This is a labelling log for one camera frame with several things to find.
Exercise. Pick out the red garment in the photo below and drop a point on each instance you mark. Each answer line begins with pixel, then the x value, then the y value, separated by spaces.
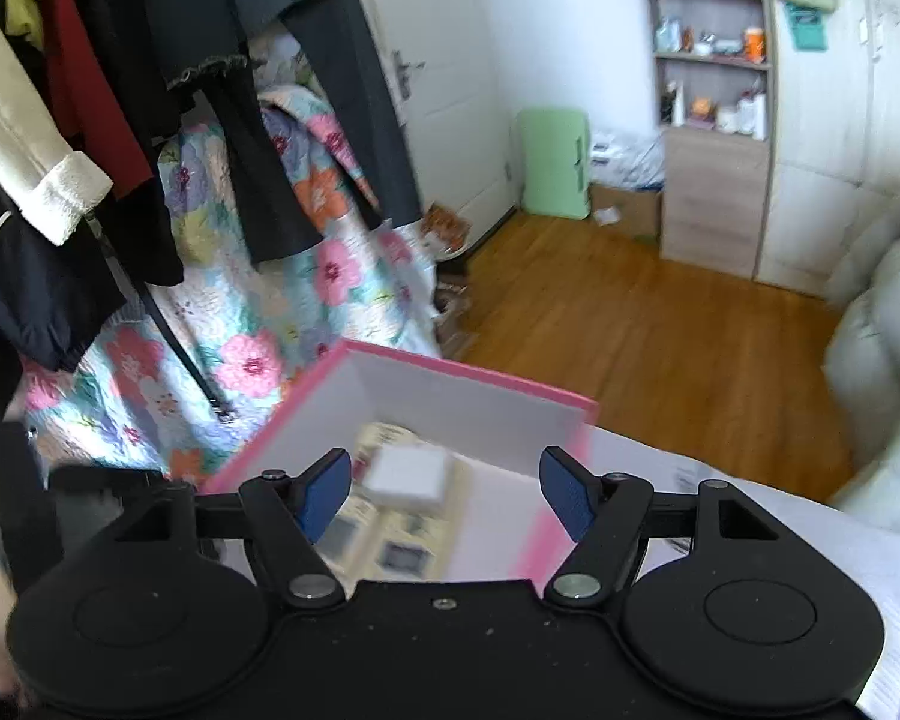
pixel 94 90

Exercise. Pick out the pink cardboard box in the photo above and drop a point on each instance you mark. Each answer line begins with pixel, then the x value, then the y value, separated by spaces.
pixel 457 405

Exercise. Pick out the wooden bookshelf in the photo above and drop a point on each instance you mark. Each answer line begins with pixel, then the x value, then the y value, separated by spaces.
pixel 712 187

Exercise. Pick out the dark grey coat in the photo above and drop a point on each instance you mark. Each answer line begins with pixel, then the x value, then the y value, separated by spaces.
pixel 352 75

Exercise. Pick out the white jar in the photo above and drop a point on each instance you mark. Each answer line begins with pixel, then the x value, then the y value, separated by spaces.
pixel 727 118

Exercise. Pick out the white printed cloth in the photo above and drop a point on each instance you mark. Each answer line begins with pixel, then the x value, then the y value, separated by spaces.
pixel 757 465

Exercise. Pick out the teal hanging pocket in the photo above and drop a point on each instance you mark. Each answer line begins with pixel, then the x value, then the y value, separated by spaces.
pixel 806 28

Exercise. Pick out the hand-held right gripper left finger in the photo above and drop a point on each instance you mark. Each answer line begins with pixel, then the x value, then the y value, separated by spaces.
pixel 322 499

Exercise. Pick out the grey puffer jacket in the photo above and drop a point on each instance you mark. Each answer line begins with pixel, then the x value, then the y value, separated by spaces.
pixel 885 360

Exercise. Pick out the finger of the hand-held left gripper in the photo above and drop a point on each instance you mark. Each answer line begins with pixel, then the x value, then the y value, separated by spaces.
pixel 105 481

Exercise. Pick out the black garment with frilled hem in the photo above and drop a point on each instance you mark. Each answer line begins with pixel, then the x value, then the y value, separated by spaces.
pixel 217 150

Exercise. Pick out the white door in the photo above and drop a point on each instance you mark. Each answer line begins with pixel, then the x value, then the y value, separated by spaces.
pixel 450 90

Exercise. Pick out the plastic bag of tissue packs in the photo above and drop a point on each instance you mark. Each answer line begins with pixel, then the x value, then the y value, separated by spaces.
pixel 630 157

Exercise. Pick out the square white power adapter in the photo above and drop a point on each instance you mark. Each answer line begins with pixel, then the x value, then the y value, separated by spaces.
pixel 409 476

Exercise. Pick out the cream coat with fleece cuff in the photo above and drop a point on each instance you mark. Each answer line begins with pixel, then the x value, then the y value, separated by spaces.
pixel 22 135

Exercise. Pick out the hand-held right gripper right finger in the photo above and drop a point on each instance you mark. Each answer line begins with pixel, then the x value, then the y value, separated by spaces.
pixel 568 499

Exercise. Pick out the light wooden wardrobe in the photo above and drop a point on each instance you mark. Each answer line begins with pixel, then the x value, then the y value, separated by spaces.
pixel 847 127

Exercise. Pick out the black belt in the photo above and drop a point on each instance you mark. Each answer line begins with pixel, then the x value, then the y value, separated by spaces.
pixel 187 360

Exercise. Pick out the white bottle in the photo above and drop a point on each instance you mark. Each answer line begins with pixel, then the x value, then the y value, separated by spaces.
pixel 757 116

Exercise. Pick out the floral quilt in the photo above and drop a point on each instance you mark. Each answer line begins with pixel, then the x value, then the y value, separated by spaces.
pixel 322 262

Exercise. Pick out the black jacket with white piping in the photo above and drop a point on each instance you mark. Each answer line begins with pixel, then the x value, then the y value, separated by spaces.
pixel 30 292

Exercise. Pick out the orange snack package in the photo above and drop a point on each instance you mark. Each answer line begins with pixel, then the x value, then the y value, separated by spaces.
pixel 446 229

